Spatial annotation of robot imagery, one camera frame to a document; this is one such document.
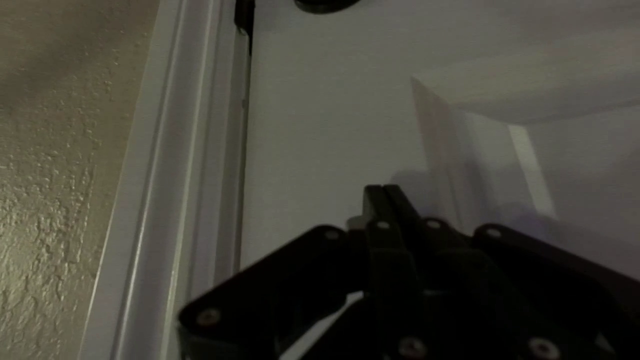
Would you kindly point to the white panelled door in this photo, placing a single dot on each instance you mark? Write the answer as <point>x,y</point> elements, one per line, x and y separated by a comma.
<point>332,120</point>

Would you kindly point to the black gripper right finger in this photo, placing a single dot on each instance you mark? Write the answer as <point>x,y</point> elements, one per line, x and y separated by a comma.
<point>533,287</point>

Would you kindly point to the white door casing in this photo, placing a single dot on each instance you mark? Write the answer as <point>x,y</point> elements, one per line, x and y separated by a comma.
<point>181,166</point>

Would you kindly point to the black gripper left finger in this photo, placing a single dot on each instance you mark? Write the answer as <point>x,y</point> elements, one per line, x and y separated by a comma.
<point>267,301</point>

